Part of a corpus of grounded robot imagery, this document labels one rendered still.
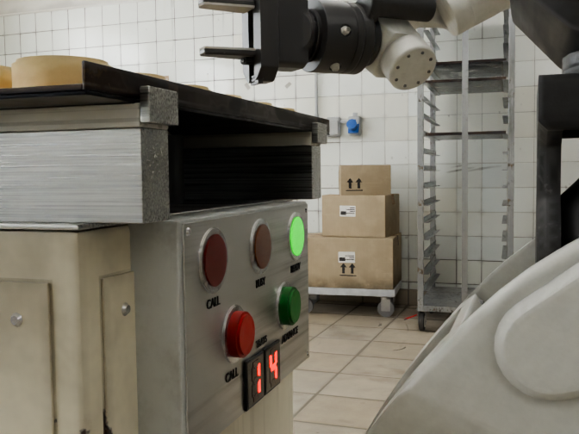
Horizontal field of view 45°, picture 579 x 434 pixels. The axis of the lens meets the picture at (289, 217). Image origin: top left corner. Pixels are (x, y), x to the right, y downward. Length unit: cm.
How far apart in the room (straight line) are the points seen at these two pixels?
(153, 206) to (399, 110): 421
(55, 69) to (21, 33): 560
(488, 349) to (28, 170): 26
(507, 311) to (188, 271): 18
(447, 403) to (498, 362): 4
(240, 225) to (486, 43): 410
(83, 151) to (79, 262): 6
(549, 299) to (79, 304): 24
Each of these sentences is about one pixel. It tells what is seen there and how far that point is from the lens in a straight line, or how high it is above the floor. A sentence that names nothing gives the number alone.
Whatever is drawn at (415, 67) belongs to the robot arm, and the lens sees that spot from 91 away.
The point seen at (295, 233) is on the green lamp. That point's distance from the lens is 57.
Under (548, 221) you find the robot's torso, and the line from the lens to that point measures 43.
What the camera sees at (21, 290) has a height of 81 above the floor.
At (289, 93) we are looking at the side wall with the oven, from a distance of 477.
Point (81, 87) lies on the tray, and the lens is 33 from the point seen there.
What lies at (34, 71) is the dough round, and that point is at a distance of 37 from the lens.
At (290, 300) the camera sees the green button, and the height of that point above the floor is 77.
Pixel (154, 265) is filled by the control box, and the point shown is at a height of 81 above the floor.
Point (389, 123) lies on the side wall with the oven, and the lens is 456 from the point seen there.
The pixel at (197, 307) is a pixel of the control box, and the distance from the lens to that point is 42.
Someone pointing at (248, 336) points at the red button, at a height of 76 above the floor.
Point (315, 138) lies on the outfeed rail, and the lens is 62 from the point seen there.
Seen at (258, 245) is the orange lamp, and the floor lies 81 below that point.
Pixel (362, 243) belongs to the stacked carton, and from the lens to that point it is 414.
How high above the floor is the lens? 87
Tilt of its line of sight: 4 degrees down
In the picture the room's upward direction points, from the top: 1 degrees counter-clockwise
